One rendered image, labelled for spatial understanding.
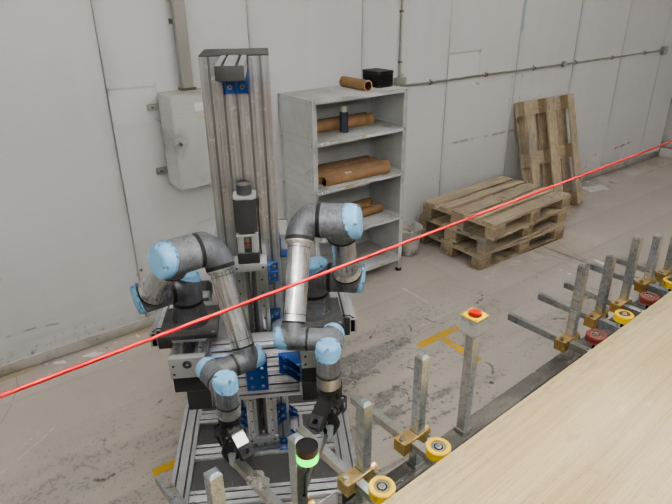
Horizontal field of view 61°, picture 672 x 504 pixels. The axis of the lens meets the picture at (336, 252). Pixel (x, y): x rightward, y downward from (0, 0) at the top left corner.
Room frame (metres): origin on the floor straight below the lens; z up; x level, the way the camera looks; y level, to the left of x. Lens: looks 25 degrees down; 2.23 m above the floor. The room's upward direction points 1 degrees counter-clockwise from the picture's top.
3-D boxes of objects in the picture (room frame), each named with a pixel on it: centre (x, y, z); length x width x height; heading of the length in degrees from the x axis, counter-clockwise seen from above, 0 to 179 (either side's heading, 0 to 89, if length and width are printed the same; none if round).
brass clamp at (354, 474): (1.33, -0.06, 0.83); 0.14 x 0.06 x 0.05; 129
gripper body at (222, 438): (1.41, 0.35, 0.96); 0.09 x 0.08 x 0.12; 39
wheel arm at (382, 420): (1.54, -0.20, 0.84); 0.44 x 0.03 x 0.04; 39
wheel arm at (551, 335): (2.17, -0.97, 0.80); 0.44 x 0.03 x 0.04; 39
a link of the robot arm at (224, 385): (1.40, 0.34, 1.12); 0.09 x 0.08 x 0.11; 37
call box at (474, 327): (1.67, -0.47, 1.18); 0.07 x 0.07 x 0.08; 39
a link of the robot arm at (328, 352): (1.41, 0.03, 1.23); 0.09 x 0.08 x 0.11; 174
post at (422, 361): (1.50, -0.27, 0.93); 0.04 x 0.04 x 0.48; 39
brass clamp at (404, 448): (1.49, -0.26, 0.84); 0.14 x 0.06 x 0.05; 129
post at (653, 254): (2.62, -1.63, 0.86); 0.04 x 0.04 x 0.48; 39
